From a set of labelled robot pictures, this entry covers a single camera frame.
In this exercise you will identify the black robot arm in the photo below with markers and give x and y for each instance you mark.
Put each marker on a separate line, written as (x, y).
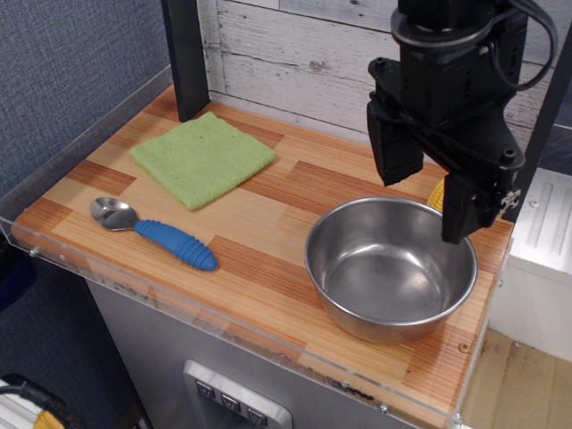
(460, 15)

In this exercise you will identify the white aluminium rail block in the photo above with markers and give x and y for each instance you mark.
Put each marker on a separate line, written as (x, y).
(532, 304)

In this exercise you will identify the stainless steel bowl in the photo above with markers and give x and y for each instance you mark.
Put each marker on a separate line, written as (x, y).
(382, 271)

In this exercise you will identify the green cloth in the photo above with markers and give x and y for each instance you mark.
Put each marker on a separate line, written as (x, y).
(202, 159)

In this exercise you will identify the yellow toy corn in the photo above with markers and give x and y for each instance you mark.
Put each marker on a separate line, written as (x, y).
(436, 198)

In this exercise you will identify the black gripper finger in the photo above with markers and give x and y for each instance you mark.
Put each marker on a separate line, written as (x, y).
(397, 156)
(471, 203)

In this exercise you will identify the silver button control panel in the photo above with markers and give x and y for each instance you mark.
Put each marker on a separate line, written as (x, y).
(235, 397)

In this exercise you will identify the clear acrylic guard rail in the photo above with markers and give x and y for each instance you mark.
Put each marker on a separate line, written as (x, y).
(75, 148)

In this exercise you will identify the blue handled metal spoon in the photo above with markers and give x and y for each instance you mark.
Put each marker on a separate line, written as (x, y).
(115, 215)

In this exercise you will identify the yellow object bottom left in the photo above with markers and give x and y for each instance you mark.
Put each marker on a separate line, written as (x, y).
(46, 420)

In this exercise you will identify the silver toy kitchen cabinet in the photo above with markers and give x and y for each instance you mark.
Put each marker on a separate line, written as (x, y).
(154, 348)

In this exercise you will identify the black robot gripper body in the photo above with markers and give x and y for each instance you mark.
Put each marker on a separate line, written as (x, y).
(451, 87)

